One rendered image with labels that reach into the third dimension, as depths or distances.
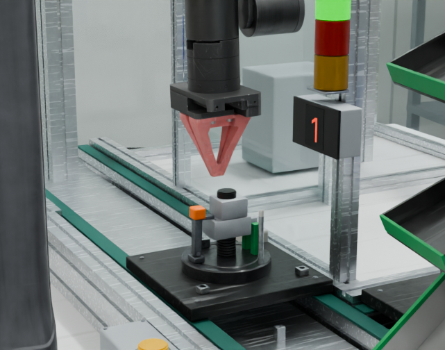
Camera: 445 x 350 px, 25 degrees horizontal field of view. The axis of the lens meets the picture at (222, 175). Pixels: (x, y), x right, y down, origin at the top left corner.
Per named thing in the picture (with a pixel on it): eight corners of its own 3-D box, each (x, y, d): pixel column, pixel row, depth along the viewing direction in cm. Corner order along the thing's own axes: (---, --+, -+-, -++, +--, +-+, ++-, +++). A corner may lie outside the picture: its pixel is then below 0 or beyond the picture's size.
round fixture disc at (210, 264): (206, 290, 148) (206, 278, 148) (166, 260, 160) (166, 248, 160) (288, 274, 155) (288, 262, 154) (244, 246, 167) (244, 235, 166)
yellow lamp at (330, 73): (325, 92, 143) (326, 57, 142) (306, 86, 147) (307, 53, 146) (355, 89, 145) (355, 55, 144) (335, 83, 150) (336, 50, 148)
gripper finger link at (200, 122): (225, 161, 119) (222, 82, 116) (254, 176, 112) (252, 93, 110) (171, 170, 116) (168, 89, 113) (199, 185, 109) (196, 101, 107)
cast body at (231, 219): (214, 241, 153) (214, 196, 151) (201, 232, 157) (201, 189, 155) (262, 232, 157) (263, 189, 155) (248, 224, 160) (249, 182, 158)
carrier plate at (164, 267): (190, 321, 142) (190, 307, 142) (126, 267, 163) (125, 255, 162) (333, 292, 153) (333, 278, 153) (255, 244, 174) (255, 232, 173)
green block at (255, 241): (253, 255, 157) (254, 224, 156) (250, 253, 158) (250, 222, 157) (260, 254, 157) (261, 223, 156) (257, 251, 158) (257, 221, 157)
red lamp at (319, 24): (326, 57, 142) (327, 21, 140) (307, 52, 146) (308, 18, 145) (356, 54, 144) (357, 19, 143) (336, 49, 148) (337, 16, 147)
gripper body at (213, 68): (220, 93, 116) (218, 28, 114) (263, 109, 108) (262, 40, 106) (169, 100, 114) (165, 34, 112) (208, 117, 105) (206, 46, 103)
